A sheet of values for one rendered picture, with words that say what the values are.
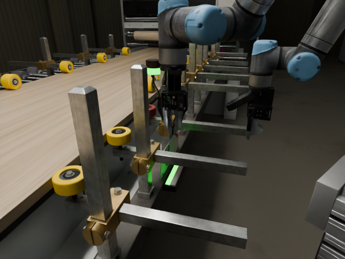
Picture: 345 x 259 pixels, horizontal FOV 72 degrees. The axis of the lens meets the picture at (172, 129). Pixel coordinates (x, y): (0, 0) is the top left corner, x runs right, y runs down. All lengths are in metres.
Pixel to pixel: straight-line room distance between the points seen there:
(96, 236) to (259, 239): 1.30
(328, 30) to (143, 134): 0.55
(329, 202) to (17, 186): 0.63
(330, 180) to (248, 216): 1.38
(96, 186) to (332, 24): 0.67
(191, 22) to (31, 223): 0.61
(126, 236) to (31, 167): 0.31
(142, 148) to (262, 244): 1.16
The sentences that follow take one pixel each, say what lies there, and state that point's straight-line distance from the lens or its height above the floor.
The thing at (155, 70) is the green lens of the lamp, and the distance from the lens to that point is 0.89.
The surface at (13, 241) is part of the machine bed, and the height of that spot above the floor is 0.77.
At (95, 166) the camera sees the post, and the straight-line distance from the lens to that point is 0.49.
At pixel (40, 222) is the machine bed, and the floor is 0.76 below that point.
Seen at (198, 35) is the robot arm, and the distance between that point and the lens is 0.51.
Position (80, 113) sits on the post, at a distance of 0.45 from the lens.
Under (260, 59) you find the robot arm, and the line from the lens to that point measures 0.87.
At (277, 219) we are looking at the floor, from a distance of 1.89.
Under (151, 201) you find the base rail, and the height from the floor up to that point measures 0.70.
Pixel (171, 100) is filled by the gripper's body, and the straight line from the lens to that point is 0.65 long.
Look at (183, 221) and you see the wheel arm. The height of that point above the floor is 0.84.
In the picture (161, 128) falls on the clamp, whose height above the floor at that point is 0.86.
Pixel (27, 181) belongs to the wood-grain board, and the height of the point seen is 0.90.
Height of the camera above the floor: 1.24
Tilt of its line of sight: 25 degrees down
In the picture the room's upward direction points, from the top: straight up
